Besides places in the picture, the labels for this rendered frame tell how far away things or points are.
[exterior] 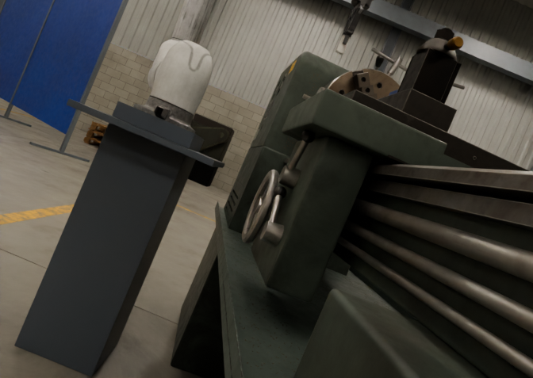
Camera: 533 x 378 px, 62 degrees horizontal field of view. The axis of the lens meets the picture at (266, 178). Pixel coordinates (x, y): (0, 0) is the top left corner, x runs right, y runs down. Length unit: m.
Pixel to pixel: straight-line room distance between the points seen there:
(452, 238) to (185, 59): 1.12
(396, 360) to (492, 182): 0.20
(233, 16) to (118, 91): 3.61
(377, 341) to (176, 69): 1.18
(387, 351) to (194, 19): 1.46
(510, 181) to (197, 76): 1.14
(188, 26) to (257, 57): 10.37
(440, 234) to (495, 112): 12.74
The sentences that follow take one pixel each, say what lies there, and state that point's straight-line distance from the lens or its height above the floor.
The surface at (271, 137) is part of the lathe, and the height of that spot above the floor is 0.90.
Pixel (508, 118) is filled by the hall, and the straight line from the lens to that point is 13.33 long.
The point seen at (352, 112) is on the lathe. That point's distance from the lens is 0.69.
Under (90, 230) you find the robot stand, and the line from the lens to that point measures 1.43.
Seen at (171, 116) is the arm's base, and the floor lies 0.82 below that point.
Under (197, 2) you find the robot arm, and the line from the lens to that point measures 1.71.
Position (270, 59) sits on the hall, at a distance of 12.05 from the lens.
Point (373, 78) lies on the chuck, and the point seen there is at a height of 1.21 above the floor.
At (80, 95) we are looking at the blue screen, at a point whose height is 0.79.
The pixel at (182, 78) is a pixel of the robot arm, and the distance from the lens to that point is 1.43.
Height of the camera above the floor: 0.76
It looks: level
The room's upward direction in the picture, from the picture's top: 23 degrees clockwise
